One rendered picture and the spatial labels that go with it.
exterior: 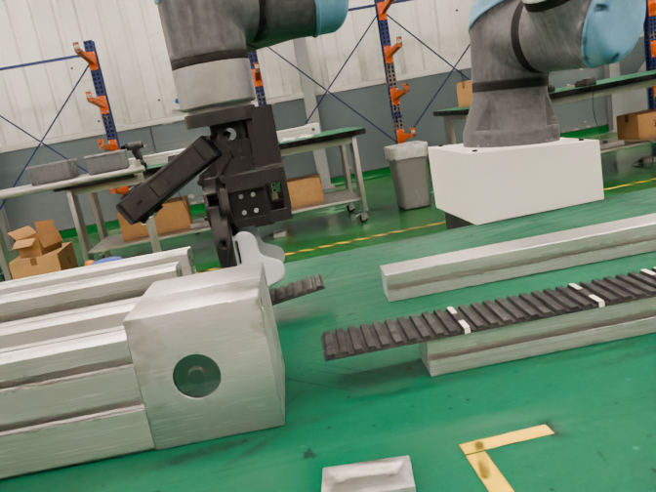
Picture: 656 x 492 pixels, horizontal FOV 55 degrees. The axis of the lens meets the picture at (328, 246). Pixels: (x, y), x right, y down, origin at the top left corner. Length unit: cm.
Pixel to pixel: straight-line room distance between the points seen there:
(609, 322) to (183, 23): 44
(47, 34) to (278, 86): 277
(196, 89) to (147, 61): 758
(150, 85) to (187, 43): 756
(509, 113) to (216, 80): 53
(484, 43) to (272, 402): 72
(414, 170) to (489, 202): 457
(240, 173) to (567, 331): 33
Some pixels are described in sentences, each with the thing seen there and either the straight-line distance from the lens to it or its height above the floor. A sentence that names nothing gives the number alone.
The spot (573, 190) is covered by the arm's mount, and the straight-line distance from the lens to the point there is 100.
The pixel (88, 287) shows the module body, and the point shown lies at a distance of 64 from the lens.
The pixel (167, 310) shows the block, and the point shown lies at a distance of 43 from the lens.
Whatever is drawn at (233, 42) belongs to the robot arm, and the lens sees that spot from 62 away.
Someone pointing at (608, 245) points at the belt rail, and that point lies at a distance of 72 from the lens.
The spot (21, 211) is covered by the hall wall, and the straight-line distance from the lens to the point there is 860.
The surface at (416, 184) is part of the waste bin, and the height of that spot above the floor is 21.
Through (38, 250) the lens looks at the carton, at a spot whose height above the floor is 29.
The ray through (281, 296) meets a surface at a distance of 65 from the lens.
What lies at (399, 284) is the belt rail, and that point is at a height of 79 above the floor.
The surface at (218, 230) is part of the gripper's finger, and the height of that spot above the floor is 89.
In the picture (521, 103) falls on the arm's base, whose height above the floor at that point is 94.
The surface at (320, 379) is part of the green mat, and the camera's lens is 51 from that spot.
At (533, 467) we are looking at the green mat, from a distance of 37.
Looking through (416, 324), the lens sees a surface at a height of 81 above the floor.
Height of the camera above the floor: 98
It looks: 12 degrees down
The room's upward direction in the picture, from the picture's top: 10 degrees counter-clockwise
